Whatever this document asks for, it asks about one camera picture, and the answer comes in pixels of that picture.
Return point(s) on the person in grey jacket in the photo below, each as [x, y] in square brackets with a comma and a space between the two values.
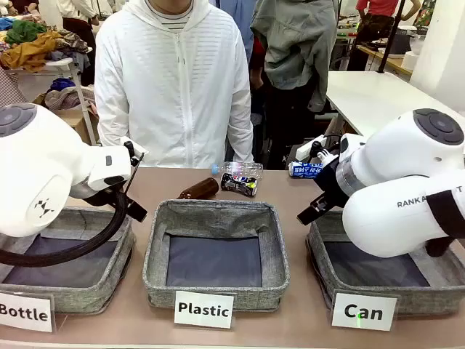
[294, 47]

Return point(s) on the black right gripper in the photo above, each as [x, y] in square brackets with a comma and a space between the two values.
[332, 185]

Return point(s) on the white Can sign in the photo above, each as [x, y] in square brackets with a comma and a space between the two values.
[363, 312]

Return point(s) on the crushed black soda can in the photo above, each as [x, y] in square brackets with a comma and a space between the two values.
[238, 184]

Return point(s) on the white clothes table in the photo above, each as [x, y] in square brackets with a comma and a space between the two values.
[61, 65]

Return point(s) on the white Bottle sign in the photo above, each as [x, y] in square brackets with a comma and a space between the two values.
[23, 312]

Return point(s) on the brown cardboard box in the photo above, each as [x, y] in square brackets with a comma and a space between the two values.
[78, 121]

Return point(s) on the white Plastic sign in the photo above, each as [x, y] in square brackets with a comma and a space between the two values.
[203, 309]

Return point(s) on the clear plastic bottle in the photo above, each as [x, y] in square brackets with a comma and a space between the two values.
[239, 169]

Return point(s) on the pile of colourful clothes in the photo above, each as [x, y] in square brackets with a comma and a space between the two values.
[36, 47]

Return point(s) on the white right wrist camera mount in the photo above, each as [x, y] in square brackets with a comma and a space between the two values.
[309, 147]

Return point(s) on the blue white drink can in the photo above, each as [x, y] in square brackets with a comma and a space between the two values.
[305, 170]

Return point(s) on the grey basket labelled Bottle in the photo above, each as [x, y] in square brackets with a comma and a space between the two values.
[83, 280]

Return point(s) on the person in white hoodie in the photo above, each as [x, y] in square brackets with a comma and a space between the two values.
[170, 91]

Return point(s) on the white background table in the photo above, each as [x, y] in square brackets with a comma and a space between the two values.
[378, 94]

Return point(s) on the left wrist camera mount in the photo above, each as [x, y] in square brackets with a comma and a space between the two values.
[133, 152]

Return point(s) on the grey basket labelled Can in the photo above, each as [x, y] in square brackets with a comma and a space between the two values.
[363, 291]

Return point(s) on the person in red top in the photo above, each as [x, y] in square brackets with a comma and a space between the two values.
[376, 11]

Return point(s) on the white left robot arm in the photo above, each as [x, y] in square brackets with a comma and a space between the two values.
[43, 163]

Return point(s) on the black stand pole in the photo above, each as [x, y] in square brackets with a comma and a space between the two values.
[390, 36]

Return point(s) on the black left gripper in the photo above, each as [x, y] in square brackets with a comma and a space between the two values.
[105, 194]

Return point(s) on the grey basket labelled Plastic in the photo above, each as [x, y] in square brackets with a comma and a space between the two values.
[214, 218]

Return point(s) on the brown glass bottle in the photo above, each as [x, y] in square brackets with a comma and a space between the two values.
[200, 189]

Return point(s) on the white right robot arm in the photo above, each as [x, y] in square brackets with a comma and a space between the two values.
[392, 214]

